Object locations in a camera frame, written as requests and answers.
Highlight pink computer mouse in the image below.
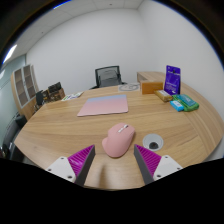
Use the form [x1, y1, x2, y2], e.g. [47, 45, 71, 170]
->
[101, 122, 136, 159]

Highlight dark boxes on cabinet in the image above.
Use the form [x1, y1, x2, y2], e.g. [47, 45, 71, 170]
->
[35, 81, 66, 107]

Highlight wooden side desk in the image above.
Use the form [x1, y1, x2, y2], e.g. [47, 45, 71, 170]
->
[136, 70, 167, 84]

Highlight pink and blue mouse pad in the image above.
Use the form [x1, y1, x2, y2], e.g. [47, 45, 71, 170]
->
[76, 93, 129, 118]

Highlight green flat package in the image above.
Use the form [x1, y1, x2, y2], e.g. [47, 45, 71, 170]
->
[172, 93, 200, 112]

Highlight small blue box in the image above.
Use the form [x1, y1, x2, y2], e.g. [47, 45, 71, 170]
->
[169, 99, 185, 113]

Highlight small yellow-brown box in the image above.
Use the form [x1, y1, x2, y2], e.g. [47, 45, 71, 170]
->
[153, 89, 174, 102]

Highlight round grey cable grommet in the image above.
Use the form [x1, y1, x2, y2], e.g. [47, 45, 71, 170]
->
[142, 133, 165, 152]

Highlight clear sheet with grey ring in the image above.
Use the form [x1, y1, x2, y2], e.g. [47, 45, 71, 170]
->
[117, 82, 141, 93]

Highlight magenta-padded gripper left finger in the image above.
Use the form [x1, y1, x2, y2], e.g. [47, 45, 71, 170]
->
[45, 144, 96, 187]

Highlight green and white leaflet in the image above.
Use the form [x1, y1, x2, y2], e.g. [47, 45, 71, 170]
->
[61, 91, 84, 102]

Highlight grey backpack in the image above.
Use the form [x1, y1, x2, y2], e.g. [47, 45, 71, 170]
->
[99, 69, 122, 88]

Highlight wooden shelf unit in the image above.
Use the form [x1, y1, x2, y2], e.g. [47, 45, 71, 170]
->
[10, 64, 40, 119]

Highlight purple standing pouch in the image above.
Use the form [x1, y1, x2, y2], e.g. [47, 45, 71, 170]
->
[163, 65, 182, 96]

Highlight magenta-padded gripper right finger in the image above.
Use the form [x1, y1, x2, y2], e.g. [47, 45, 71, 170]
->
[133, 143, 184, 185]

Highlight black mesh office chair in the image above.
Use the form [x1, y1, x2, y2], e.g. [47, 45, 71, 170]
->
[89, 65, 128, 90]

